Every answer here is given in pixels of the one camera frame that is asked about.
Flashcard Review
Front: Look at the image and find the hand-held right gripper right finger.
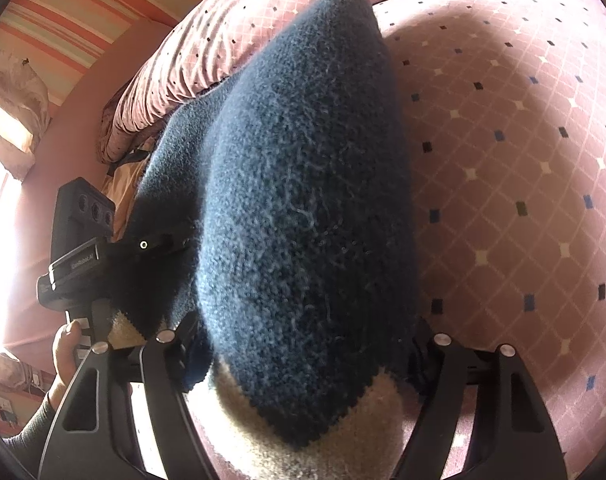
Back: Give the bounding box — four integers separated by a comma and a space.
383, 316, 569, 480

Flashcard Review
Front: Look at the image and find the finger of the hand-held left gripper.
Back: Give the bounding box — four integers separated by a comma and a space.
104, 232, 197, 267

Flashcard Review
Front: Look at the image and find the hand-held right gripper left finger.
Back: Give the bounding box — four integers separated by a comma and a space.
38, 311, 219, 480

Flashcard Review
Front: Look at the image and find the navy knit argyle sweater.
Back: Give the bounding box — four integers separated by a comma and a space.
103, 0, 434, 480

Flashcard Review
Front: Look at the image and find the person's left forearm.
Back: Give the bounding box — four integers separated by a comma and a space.
0, 392, 60, 461

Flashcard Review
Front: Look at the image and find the person's left hand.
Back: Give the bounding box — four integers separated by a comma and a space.
47, 321, 84, 406

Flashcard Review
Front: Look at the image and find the tan cloth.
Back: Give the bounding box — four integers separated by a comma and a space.
102, 160, 151, 242

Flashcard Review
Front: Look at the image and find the folded purple diamond-print quilt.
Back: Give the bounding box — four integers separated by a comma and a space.
100, 0, 591, 163

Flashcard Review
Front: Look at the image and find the purple diamond-print bed sheet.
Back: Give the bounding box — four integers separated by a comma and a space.
188, 0, 606, 480

